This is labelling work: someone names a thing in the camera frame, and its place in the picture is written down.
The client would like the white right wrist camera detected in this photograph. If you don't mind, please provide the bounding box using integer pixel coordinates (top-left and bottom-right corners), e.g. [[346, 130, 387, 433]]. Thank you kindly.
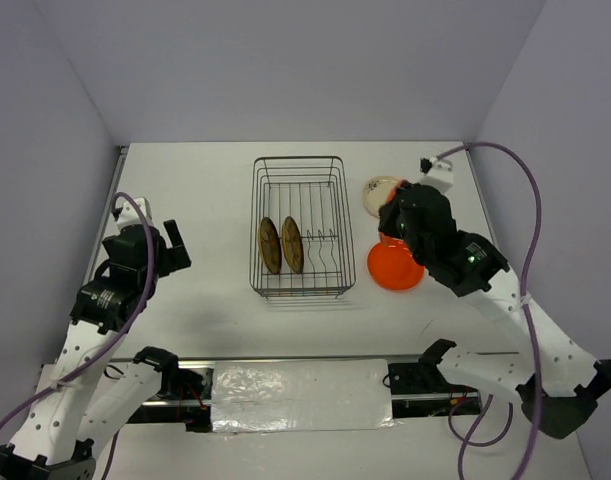
[[418, 157, 454, 194]]

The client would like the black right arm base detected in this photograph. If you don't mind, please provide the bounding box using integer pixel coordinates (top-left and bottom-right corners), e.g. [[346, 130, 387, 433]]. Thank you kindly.
[[382, 339, 480, 403]]

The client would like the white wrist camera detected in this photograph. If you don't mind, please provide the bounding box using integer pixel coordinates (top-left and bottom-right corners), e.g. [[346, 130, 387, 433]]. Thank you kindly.
[[418, 157, 454, 194], [111, 197, 154, 232]]

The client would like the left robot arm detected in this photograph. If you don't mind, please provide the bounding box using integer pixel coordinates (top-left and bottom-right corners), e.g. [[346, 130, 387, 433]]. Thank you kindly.
[[0, 220, 191, 479]]

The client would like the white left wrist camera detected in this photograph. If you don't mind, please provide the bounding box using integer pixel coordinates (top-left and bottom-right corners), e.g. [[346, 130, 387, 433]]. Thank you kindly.
[[111, 197, 154, 232]]

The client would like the brown yellow patterned plate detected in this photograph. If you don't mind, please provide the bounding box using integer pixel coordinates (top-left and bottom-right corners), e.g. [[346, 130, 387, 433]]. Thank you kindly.
[[257, 217, 282, 275]]

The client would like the foil covered white panel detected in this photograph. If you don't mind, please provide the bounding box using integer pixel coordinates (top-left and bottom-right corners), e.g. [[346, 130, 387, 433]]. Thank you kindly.
[[211, 359, 394, 433]]

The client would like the white plate with dark spot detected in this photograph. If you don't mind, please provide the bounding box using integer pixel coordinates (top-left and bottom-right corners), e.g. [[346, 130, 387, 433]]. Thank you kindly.
[[362, 176, 401, 218]]

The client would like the orange plate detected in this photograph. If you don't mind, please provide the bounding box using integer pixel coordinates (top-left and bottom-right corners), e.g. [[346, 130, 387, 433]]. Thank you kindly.
[[383, 179, 410, 205], [367, 242, 425, 291]]

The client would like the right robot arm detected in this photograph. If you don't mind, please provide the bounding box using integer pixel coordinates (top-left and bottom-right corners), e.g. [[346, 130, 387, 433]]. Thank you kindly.
[[379, 181, 611, 439]]

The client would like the wire dish rack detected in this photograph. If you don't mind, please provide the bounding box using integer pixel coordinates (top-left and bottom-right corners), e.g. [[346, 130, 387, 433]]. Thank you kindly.
[[249, 156, 356, 301]]

